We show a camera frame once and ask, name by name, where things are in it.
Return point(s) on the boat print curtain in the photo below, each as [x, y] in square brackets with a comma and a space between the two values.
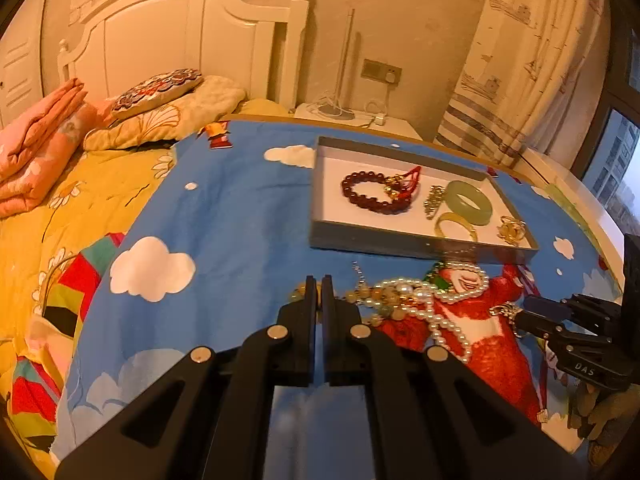
[525, 60]

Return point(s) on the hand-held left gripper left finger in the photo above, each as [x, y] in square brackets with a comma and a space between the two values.
[305, 320]

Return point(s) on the person's right hand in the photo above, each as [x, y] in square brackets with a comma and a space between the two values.
[605, 415]

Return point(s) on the white bed headboard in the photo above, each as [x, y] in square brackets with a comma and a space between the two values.
[175, 25]

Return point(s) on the grey cardboard tray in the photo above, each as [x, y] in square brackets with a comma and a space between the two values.
[340, 210]

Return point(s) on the silver pearl brooch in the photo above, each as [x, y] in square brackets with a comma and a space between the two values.
[507, 309]

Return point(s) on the gold bangle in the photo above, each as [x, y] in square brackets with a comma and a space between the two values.
[442, 220]

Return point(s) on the cream quilted pillow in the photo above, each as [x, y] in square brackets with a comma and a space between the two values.
[210, 100]

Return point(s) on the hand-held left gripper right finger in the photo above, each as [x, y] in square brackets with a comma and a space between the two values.
[332, 330]

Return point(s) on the red tassel charm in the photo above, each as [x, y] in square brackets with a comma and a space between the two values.
[412, 180]

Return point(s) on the folded pink blanket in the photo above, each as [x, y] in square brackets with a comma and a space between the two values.
[35, 150]

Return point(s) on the white nightstand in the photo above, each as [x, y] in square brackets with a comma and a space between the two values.
[395, 127]

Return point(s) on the pale green jade bangle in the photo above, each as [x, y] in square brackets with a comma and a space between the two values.
[475, 215]

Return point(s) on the embroidered round pillow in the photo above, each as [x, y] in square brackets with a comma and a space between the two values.
[155, 90]

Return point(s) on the gold floral brooch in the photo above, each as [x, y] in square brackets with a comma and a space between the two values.
[512, 230]

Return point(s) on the dark window frame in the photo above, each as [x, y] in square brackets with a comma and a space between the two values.
[600, 100]

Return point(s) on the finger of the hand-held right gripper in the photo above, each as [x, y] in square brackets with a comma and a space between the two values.
[545, 306]
[537, 325]

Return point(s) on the white lamp pole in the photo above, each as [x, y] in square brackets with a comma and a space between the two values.
[346, 60]

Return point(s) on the wall socket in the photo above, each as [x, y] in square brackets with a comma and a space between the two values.
[372, 70]

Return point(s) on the blue cartoon printed blanket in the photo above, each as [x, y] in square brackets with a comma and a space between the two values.
[240, 200]

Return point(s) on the white charger plug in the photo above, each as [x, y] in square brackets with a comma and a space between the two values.
[390, 77]

